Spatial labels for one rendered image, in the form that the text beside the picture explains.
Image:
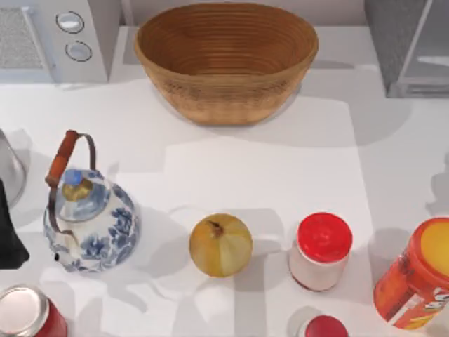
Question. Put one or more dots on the red lidded jar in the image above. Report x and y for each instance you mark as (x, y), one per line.
(324, 328)

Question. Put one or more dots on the pale microwave oven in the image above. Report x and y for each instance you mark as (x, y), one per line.
(42, 52)

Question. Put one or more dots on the yellow onion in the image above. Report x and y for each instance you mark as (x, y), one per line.
(221, 245)

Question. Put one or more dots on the round microwave knob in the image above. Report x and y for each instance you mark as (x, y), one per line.
(78, 51)
(70, 21)

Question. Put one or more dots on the blue and white kettle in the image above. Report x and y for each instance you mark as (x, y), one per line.
(93, 228)

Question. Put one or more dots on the white jar with red lid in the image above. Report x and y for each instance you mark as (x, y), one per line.
(321, 251)

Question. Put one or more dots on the brown woven basket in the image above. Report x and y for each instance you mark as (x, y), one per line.
(224, 59)

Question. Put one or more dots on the red can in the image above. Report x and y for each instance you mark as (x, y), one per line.
(28, 312)

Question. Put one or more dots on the orange canister with yellow lid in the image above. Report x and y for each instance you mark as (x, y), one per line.
(417, 274)

